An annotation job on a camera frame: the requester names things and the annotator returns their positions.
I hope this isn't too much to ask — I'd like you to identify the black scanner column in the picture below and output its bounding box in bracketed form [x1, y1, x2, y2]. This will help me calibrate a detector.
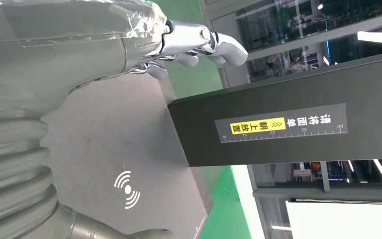
[167, 49, 382, 167]

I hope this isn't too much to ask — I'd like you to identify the dark glass partition frame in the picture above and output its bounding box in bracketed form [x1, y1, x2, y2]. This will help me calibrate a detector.
[199, 0, 382, 239]

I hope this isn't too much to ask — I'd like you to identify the black yellow column label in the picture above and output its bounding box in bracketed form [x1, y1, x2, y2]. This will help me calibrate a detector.
[214, 103, 348, 144]

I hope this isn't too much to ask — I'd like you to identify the black scanner base plate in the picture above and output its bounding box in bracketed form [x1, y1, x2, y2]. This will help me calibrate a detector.
[41, 73, 213, 239]

